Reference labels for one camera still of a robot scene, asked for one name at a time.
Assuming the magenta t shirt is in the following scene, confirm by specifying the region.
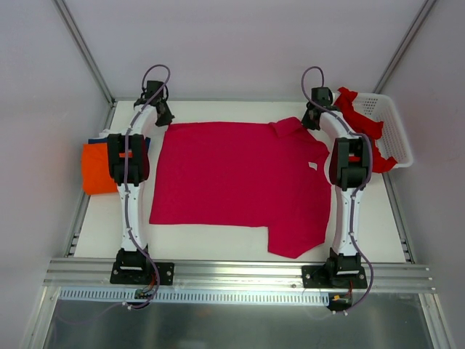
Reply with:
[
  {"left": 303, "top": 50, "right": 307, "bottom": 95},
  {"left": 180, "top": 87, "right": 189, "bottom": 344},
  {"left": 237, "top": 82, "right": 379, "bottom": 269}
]
[{"left": 149, "top": 117, "right": 331, "bottom": 258}]

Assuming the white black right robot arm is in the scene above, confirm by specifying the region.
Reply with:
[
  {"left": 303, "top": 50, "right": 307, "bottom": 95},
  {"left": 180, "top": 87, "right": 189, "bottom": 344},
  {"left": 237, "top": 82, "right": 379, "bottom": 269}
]
[{"left": 302, "top": 87, "right": 373, "bottom": 288}]

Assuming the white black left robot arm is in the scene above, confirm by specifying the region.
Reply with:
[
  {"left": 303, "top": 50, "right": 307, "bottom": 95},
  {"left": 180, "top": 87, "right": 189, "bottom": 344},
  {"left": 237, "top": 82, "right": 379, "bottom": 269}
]
[{"left": 107, "top": 80, "right": 174, "bottom": 284}]

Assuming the red t shirt in basket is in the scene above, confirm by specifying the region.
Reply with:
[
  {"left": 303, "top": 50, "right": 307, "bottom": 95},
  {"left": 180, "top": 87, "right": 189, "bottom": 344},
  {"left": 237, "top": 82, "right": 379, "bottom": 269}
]
[{"left": 334, "top": 87, "right": 397, "bottom": 173}]

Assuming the white folded t shirt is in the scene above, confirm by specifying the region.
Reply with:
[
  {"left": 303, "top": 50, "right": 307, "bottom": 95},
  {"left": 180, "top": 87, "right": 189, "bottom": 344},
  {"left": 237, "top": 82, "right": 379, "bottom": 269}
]
[{"left": 99, "top": 129, "right": 110, "bottom": 138}]

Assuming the navy blue folded t shirt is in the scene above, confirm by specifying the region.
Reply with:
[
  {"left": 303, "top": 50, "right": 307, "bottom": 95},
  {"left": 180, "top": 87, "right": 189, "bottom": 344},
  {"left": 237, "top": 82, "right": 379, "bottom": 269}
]
[{"left": 88, "top": 135, "right": 152, "bottom": 148}]

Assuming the white perforated plastic basket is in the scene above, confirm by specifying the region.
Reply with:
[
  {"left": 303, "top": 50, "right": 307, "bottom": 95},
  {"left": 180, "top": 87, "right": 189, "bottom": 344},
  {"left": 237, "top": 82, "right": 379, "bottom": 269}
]
[{"left": 353, "top": 93, "right": 413, "bottom": 169}]

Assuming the orange folded t shirt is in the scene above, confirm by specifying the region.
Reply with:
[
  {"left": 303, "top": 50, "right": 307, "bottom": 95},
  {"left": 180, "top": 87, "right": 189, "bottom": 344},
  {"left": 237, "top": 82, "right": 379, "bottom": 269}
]
[{"left": 81, "top": 143, "right": 118, "bottom": 196}]

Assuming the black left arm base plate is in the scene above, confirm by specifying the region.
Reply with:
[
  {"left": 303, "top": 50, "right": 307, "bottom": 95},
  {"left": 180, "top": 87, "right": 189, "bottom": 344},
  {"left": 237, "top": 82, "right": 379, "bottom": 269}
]
[{"left": 110, "top": 262, "right": 175, "bottom": 286}]

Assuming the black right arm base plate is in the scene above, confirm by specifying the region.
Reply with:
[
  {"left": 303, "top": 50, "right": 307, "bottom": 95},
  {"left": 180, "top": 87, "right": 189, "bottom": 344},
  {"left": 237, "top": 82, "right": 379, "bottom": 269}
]
[{"left": 301, "top": 265, "right": 368, "bottom": 289}]

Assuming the aluminium front rail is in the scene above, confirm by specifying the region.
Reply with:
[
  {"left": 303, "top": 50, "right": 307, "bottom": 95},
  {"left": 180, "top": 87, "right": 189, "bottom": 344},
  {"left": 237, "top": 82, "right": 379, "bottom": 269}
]
[{"left": 44, "top": 257, "right": 437, "bottom": 294}]

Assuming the white slotted cable duct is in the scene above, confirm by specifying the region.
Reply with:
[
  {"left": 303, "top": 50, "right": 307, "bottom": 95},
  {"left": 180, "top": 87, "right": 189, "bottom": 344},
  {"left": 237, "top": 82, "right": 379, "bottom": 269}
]
[{"left": 59, "top": 286, "right": 330, "bottom": 307}]

